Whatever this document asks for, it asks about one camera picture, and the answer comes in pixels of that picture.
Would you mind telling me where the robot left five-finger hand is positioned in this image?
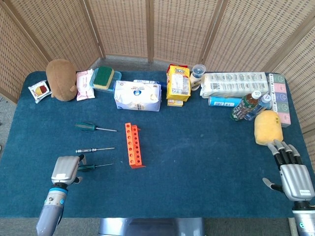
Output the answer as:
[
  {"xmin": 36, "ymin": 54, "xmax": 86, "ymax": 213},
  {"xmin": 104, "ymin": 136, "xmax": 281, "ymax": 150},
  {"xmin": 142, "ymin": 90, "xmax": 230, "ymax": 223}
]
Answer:
[{"xmin": 51, "ymin": 154, "xmax": 87, "ymax": 185}]

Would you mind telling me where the robot right five-finger hand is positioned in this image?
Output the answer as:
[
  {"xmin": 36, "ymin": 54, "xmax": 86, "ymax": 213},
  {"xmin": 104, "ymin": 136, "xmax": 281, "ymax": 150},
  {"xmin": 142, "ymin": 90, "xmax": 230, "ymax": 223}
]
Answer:
[{"xmin": 262, "ymin": 139, "xmax": 315, "ymax": 203}]

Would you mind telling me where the small green handle screwdriver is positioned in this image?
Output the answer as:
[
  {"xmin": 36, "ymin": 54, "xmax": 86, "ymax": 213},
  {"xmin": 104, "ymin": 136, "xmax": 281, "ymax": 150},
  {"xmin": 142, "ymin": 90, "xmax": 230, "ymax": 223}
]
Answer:
[{"xmin": 78, "ymin": 163, "xmax": 114, "ymax": 172}]

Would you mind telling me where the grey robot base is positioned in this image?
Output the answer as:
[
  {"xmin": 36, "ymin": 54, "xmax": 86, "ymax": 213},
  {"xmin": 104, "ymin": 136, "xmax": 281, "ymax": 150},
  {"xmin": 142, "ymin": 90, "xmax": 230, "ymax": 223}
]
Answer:
[{"xmin": 98, "ymin": 217, "xmax": 205, "ymax": 236}]

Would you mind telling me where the silver black precision screwdriver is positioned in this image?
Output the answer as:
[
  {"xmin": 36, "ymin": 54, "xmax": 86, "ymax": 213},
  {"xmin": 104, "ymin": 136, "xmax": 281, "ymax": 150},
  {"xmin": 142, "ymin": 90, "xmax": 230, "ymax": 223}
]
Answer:
[{"xmin": 75, "ymin": 147, "xmax": 116, "ymax": 154}]

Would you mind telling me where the orange test tube rack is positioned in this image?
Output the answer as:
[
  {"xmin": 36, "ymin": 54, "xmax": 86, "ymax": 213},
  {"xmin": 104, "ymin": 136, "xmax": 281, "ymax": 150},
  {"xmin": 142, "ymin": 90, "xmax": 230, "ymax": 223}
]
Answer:
[{"xmin": 125, "ymin": 122, "xmax": 146, "ymax": 170}]

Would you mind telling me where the yellow bread plush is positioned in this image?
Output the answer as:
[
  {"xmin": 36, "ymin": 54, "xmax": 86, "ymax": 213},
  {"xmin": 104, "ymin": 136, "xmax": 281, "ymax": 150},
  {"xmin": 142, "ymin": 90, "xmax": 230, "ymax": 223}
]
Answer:
[{"xmin": 254, "ymin": 110, "xmax": 284, "ymax": 146}]

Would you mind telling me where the white red yellow snack packet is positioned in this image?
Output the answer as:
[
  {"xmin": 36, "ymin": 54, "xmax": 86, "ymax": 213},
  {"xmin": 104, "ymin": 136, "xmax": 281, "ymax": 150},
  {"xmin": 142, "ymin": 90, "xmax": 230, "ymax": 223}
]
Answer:
[{"xmin": 28, "ymin": 80, "xmax": 52, "ymax": 104}]

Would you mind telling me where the multicolour pocket tissue pack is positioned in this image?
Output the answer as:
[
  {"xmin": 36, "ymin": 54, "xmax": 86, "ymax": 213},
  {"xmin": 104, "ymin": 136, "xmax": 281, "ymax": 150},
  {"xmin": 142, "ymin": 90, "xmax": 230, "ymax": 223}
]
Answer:
[{"xmin": 267, "ymin": 73, "xmax": 292, "ymax": 128}]

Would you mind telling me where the blue label water bottle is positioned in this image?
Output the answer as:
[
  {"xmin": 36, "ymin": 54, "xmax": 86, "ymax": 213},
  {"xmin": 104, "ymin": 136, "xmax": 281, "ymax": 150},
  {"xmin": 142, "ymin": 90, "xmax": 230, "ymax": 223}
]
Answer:
[{"xmin": 245, "ymin": 93, "xmax": 273, "ymax": 121}]

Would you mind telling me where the pink wet wipes pack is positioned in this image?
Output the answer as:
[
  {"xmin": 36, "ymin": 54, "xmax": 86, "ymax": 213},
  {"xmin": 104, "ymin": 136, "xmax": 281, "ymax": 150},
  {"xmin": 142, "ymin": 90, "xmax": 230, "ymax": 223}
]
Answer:
[{"xmin": 75, "ymin": 68, "xmax": 96, "ymax": 102}]

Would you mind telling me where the brown plush toy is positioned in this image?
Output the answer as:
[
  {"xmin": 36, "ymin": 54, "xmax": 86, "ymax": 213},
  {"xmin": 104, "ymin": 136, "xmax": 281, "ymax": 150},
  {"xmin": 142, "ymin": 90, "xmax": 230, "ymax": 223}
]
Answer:
[{"xmin": 45, "ymin": 59, "xmax": 78, "ymax": 102}]

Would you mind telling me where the green tea bottle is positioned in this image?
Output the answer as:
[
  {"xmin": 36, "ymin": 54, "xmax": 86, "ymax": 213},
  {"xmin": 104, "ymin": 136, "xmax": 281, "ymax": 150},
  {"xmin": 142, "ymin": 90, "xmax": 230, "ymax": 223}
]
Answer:
[{"xmin": 230, "ymin": 90, "xmax": 262, "ymax": 122}]

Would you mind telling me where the green yellow sponge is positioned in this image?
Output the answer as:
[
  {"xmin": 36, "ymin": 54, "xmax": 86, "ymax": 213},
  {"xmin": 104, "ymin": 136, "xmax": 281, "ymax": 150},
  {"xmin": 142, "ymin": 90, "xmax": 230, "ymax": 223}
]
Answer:
[{"xmin": 93, "ymin": 66, "xmax": 115, "ymax": 89}]

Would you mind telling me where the blue table cloth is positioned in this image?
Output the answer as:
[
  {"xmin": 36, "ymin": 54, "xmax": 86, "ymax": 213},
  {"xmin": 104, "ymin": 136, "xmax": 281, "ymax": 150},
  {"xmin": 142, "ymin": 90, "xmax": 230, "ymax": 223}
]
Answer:
[{"xmin": 0, "ymin": 70, "xmax": 315, "ymax": 219}]

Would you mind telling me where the white blue tissue pack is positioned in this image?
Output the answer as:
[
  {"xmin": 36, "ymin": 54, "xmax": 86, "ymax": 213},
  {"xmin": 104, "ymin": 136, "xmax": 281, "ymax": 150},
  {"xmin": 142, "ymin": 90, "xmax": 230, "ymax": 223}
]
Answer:
[{"xmin": 113, "ymin": 80, "xmax": 162, "ymax": 112}]

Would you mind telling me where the clear plastic container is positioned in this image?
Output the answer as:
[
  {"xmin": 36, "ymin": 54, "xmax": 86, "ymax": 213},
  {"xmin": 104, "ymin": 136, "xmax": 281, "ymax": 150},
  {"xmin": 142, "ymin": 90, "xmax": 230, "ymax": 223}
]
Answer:
[{"xmin": 89, "ymin": 69, "xmax": 123, "ymax": 92}]

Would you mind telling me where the blue cylindrical can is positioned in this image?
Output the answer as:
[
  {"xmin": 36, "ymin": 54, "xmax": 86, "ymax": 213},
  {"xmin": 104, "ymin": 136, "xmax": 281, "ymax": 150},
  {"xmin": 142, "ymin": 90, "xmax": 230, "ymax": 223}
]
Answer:
[{"xmin": 208, "ymin": 96, "xmax": 243, "ymax": 108}]

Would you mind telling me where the white toilet paper pack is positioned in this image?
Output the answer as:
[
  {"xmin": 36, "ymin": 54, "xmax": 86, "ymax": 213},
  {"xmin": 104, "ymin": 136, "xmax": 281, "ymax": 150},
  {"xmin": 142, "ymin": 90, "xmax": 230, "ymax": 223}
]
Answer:
[{"xmin": 199, "ymin": 71, "xmax": 269, "ymax": 99}]

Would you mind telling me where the white blue flat box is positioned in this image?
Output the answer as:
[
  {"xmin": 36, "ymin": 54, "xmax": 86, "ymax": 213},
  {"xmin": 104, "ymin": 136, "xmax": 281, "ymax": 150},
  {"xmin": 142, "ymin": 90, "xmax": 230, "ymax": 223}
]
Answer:
[{"xmin": 133, "ymin": 79, "xmax": 160, "ymax": 86}]

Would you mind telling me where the small flat yellow box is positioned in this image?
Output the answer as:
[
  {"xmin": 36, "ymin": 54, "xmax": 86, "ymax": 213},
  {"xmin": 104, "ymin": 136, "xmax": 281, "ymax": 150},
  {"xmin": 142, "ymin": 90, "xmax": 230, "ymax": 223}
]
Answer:
[{"xmin": 167, "ymin": 98, "xmax": 184, "ymax": 107}]

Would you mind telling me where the white jar with clear cap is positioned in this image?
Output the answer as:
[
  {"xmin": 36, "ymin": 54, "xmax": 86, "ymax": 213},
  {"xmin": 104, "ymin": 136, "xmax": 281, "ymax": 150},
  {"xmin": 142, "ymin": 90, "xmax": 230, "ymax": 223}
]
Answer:
[{"xmin": 189, "ymin": 64, "xmax": 206, "ymax": 91}]

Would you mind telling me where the yellow biscuit box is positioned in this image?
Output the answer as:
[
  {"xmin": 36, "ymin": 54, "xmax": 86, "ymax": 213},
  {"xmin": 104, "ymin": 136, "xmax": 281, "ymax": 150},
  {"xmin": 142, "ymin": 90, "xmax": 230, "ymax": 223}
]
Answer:
[{"xmin": 166, "ymin": 64, "xmax": 191, "ymax": 102}]

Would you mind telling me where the wicker folding screen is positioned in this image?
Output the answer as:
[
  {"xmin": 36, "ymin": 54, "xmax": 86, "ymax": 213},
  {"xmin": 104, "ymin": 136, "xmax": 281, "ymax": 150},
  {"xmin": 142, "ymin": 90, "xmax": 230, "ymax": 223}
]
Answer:
[{"xmin": 0, "ymin": 0, "xmax": 315, "ymax": 173}]

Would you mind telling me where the large green handle screwdriver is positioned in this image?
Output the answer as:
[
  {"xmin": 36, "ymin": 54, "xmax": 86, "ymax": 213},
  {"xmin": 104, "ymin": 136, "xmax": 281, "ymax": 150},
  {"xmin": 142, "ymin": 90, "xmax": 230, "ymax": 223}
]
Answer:
[{"xmin": 74, "ymin": 122, "xmax": 118, "ymax": 133}]

